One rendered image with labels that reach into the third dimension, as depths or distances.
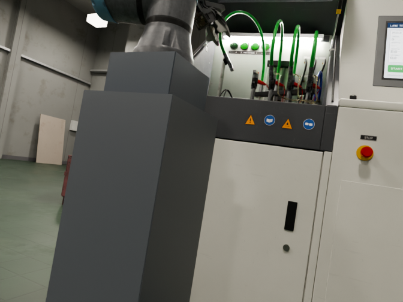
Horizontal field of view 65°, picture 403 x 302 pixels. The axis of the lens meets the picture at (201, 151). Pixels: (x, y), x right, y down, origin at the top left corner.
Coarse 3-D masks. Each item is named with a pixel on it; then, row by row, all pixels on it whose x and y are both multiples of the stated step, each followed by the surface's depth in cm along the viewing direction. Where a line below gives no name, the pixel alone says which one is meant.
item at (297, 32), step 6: (294, 30) 130; (294, 36) 128; (294, 42) 127; (294, 60) 152; (294, 66) 152; (288, 72) 132; (294, 72) 152; (288, 78) 135; (294, 78) 152; (288, 84) 137
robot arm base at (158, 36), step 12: (156, 24) 74; (168, 24) 73; (180, 24) 74; (144, 36) 74; (156, 36) 72; (168, 36) 72; (180, 36) 74; (144, 48) 72; (156, 48) 71; (168, 48) 71; (180, 48) 73; (192, 60) 76
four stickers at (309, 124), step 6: (246, 114) 119; (252, 114) 118; (264, 114) 117; (246, 120) 118; (252, 120) 118; (264, 120) 116; (270, 120) 116; (282, 120) 115; (288, 120) 114; (306, 120) 112; (312, 120) 111; (282, 126) 114; (288, 126) 114; (306, 126) 112; (312, 126) 111
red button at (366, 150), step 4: (360, 148) 106; (364, 148) 102; (368, 148) 102; (356, 152) 106; (360, 152) 103; (364, 152) 102; (368, 152) 102; (372, 152) 102; (360, 156) 105; (364, 156) 102; (368, 156) 102; (364, 160) 105
